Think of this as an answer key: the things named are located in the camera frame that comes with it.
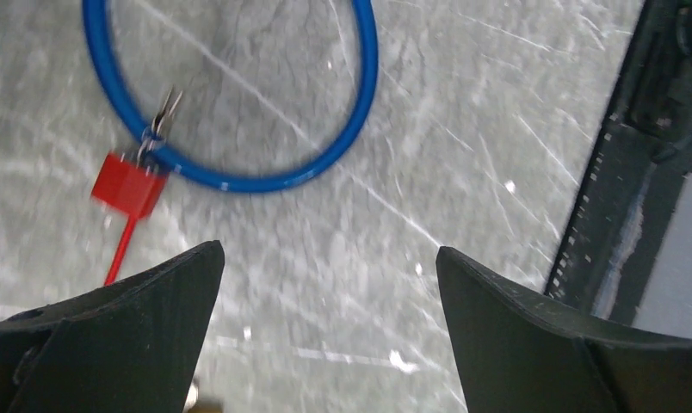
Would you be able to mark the silver red lock key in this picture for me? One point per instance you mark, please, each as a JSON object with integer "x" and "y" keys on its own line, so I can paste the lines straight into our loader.
{"x": 155, "y": 135}

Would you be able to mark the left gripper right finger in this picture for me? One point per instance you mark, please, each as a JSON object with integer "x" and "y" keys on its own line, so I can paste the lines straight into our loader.
{"x": 517, "y": 350}

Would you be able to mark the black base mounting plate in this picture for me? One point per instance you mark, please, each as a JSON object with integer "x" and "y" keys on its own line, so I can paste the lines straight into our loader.
{"x": 635, "y": 174}

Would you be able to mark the brass padlock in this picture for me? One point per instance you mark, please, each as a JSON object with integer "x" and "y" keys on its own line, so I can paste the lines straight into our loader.
{"x": 196, "y": 403}

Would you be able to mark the red cable lock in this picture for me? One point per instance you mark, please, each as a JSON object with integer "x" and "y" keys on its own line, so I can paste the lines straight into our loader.
{"x": 131, "y": 189}

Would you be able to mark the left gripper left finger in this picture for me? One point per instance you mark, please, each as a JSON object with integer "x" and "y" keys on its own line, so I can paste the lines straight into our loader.
{"x": 132, "y": 346}

